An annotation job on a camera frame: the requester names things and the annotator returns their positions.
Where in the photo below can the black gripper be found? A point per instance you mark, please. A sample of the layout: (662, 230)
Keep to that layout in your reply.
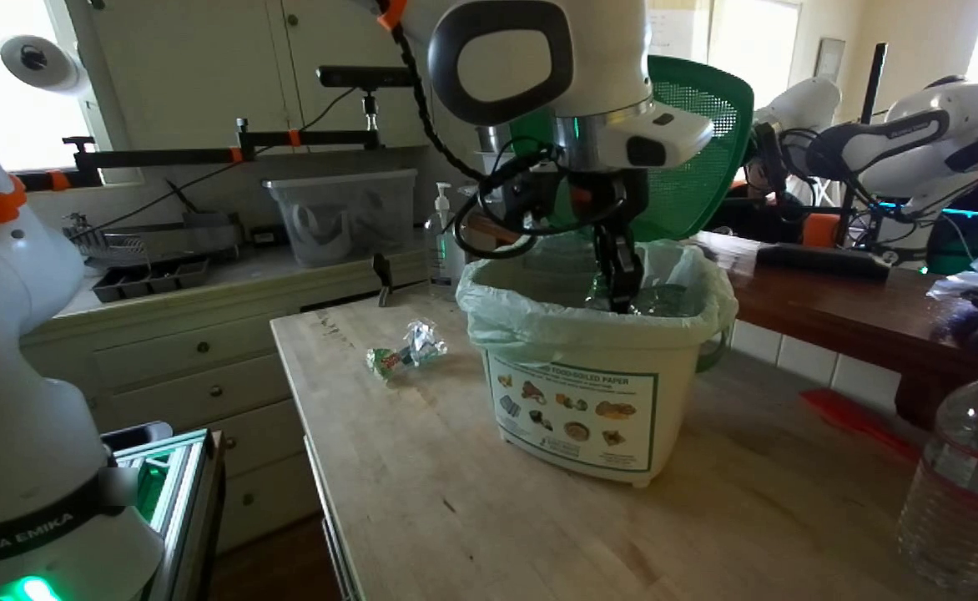
(595, 199)

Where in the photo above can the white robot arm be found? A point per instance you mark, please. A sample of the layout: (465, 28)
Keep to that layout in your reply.
(67, 518)

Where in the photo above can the green bin liner bag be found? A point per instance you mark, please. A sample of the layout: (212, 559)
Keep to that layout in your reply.
(554, 297)

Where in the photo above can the green bin lid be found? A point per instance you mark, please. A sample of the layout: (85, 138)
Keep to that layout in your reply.
(690, 134)

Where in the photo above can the white compost bin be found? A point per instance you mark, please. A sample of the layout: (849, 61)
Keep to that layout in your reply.
(610, 414)

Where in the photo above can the soap dispenser bottle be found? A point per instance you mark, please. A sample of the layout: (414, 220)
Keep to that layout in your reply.
(442, 237)

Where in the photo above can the small crumpled clear wrapper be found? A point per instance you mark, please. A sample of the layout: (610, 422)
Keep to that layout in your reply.
(418, 347)

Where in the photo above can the clear plastic storage tub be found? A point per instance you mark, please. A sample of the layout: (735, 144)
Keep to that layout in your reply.
(346, 215)

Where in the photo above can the white drawer cabinet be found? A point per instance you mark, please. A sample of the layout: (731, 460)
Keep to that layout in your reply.
(206, 358)

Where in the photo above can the clear water bottle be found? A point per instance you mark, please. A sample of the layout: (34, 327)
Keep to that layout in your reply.
(940, 518)

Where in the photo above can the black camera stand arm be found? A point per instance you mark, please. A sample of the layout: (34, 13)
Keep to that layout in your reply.
(248, 144)

